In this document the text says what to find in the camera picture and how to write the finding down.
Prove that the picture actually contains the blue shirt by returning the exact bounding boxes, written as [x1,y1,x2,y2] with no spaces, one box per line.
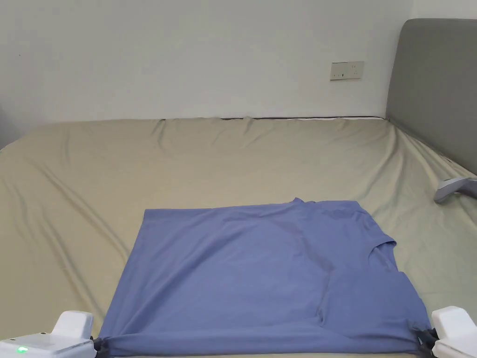
[98,197,430,355]

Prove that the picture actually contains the grey padded headboard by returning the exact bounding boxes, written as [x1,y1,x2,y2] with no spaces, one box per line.
[384,18,477,175]

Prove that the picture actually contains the white wall socket plate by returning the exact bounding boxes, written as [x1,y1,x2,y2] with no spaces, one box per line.
[330,61,366,82]

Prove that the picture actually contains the bed with beige sheet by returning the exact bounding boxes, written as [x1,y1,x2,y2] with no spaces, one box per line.
[0,116,477,358]

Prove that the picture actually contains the grey hand controller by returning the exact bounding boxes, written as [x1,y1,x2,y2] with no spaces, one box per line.
[434,178,477,204]

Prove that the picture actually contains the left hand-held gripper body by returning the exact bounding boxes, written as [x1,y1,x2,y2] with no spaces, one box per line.
[0,311,98,358]

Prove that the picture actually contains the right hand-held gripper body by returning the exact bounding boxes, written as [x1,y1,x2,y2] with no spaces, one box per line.
[424,306,477,358]

